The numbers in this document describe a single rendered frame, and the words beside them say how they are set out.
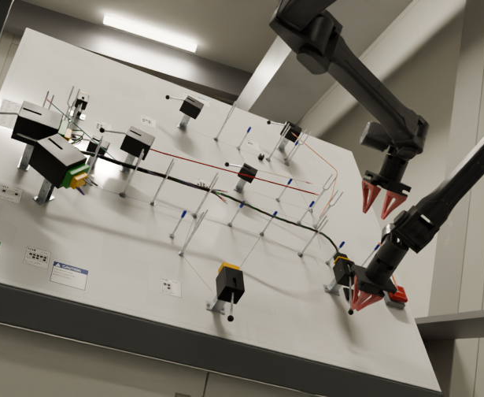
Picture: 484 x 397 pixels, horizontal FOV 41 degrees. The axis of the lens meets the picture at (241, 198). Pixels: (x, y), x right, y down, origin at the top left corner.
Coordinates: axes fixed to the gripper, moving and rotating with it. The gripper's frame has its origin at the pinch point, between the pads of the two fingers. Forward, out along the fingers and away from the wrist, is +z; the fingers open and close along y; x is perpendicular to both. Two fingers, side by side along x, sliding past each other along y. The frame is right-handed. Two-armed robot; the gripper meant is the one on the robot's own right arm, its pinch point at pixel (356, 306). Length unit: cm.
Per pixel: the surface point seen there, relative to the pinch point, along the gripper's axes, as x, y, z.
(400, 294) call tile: -14.0, -20.6, 1.4
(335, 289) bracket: -11.0, -0.1, 3.8
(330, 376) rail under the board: 14.5, 6.3, 10.4
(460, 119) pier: -222, -155, -7
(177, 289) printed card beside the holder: 1.2, 43.1, 7.3
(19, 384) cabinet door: 21, 70, 24
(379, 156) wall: -376, -214, 82
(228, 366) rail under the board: 16.1, 30.8, 12.3
